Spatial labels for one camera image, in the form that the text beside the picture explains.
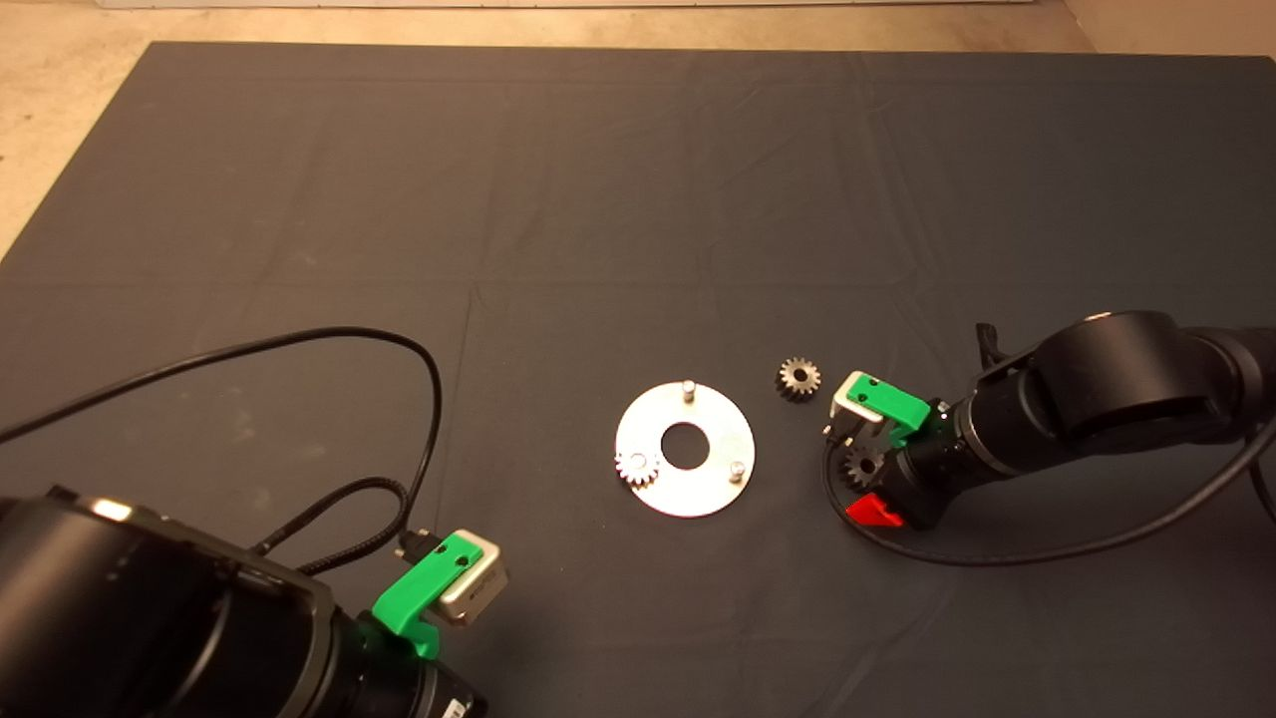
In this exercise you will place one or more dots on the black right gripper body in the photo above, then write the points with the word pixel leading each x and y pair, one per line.
pixel 927 474

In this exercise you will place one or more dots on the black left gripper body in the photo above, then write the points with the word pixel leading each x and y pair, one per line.
pixel 389 688

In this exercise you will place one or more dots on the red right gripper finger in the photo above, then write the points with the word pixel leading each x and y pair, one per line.
pixel 877 511

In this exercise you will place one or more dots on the small steel planetary gear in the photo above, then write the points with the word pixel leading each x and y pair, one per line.
pixel 809 389
pixel 852 477
pixel 628 474

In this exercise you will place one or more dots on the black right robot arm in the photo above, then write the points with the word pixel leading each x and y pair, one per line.
pixel 1116 379

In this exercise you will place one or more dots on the round metal carrier plate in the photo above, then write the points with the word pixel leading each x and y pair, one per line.
pixel 708 479

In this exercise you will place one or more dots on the dark grey table cloth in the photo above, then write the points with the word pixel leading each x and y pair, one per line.
pixel 698 199

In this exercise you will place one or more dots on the green left camera mount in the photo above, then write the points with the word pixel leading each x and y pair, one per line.
pixel 419 588

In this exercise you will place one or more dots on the silver right camera box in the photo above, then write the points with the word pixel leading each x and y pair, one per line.
pixel 845 399

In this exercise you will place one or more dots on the silver camera box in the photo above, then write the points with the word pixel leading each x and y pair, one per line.
pixel 845 399
pixel 478 593

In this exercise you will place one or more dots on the silver left camera box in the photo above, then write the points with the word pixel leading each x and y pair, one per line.
pixel 478 593

